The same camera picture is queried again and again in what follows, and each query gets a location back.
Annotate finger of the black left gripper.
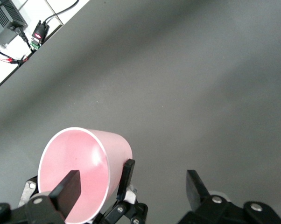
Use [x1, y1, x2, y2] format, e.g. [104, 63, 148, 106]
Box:
[93, 158, 148, 224]
[18, 175, 39, 207]

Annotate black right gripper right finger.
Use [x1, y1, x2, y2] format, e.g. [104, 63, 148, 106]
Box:
[177, 169, 281, 224]

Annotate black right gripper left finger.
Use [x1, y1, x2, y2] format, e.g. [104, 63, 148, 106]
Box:
[0, 169, 82, 224]

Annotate pink cup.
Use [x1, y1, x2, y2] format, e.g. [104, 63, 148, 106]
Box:
[37, 127, 133, 224]

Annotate dark grey table mat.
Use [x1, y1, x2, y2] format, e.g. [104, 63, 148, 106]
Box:
[0, 0, 281, 224]

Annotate green terminal block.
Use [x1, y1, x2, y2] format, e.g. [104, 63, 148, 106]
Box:
[29, 40, 42, 51]

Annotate black serial connector red label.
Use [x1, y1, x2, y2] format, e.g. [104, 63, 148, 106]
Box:
[31, 20, 50, 44]

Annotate black power plug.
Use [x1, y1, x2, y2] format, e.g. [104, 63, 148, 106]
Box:
[8, 20, 37, 51]

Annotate red wires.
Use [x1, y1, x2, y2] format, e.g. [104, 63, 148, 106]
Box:
[0, 53, 29, 64]

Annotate black serial connector cable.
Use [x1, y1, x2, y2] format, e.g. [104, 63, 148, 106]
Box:
[45, 0, 80, 25]

